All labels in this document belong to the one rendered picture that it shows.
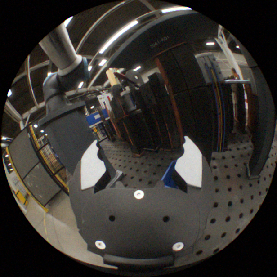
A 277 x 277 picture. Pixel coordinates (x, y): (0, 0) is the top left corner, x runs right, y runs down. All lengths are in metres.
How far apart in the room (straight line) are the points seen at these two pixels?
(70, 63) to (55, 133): 0.25
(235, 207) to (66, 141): 0.57
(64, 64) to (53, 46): 0.10
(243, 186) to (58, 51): 0.68
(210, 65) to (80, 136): 0.54
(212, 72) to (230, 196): 0.40
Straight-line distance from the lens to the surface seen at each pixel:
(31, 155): 2.61
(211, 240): 0.29
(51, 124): 0.35
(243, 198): 0.35
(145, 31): 0.25
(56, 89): 0.44
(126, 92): 0.51
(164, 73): 0.22
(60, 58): 0.36
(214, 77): 0.37
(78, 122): 0.35
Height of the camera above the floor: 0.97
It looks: 20 degrees down
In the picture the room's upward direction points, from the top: 23 degrees counter-clockwise
